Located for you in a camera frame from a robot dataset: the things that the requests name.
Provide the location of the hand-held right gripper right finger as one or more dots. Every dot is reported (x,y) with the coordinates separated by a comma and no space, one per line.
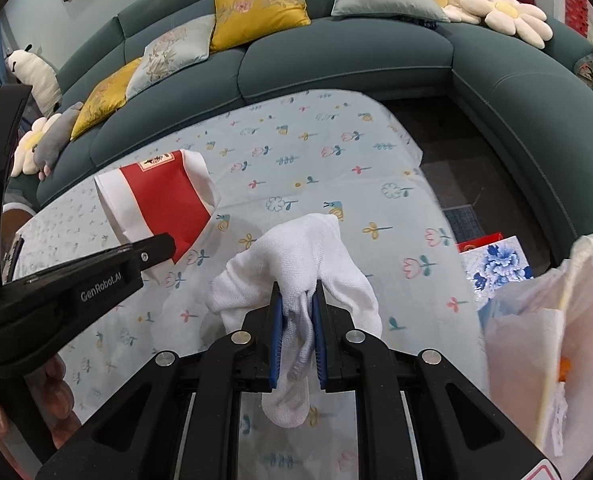
(319,340)

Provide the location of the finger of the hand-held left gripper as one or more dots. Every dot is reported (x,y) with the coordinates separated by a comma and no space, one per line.
(76,300)

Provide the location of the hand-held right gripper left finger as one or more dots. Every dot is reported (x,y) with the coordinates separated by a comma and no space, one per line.
(275,340)

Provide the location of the white lined trash bin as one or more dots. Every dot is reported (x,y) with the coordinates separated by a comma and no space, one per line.
(526,350)

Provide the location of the person's left hand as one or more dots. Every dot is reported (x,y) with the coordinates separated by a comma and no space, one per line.
(51,395)

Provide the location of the small daisy flower cushion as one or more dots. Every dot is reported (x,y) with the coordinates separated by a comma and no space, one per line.
(24,152)

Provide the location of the grey plush toy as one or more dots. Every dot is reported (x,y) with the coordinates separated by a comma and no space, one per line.
(56,140)

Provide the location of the white black panda plush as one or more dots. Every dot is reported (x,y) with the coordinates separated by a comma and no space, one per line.
(36,77)

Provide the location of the yellow embroidered cushion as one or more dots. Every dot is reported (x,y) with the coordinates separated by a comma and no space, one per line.
(259,12)
(104,97)

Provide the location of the floral print tablecloth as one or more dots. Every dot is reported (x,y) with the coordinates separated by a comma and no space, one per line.
(326,180)

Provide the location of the red gift box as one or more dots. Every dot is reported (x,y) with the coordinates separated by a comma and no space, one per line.
(476,241)

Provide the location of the blue white floral box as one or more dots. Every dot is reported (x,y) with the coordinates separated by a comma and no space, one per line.
(498,267)

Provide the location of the teal sectional sofa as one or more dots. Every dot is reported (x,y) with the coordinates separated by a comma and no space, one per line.
(346,65)

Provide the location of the red framed wall painting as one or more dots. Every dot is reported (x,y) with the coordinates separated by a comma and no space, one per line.
(576,5)

